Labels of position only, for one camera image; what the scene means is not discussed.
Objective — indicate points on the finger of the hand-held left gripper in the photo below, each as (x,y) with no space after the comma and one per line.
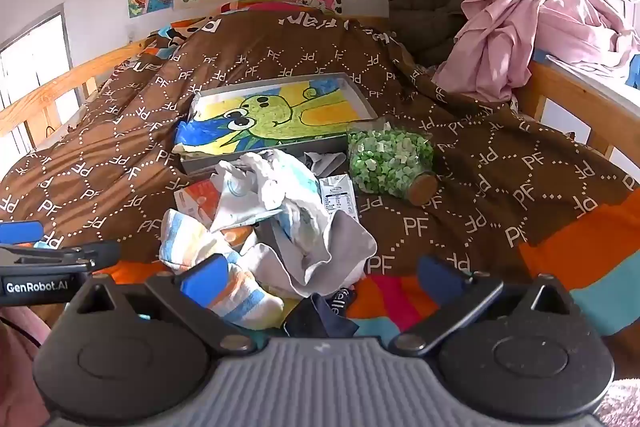
(60,254)
(20,232)

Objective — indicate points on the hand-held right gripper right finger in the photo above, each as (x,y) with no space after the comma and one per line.
(441,281)

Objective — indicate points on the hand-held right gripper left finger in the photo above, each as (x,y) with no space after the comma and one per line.
(205,282)

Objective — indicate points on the striped white orange blue sock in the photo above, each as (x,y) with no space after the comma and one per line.
(185,237)

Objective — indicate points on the light grey sock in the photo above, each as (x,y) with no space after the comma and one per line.
(345,242)

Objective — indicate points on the white printed gauze cloth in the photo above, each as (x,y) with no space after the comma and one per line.
(260,187)

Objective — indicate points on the white sock blue stripes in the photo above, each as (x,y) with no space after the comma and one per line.
(300,227)

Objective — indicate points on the navy sock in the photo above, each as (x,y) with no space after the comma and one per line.
(320,314)

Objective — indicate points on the grey tray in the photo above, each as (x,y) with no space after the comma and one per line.
(270,159)

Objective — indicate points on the orange and white carton box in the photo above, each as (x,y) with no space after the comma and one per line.
(200,202)

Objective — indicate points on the pink fuzzy clothing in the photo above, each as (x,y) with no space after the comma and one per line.
(20,377)
(622,404)

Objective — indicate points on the brown printed blanket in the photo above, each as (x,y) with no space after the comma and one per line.
(125,147)

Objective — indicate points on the white blue milk carton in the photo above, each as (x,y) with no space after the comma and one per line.
(340,202)

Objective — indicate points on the window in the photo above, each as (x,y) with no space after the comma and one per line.
(35,72)

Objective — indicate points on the green frog drawing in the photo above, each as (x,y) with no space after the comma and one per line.
(280,112)

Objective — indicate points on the pink cloth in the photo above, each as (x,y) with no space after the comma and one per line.
(505,32)

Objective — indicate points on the wooden bed rail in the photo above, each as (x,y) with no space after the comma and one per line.
(555,87)
(60,82)

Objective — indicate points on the wall socket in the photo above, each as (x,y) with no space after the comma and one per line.
(131,33)

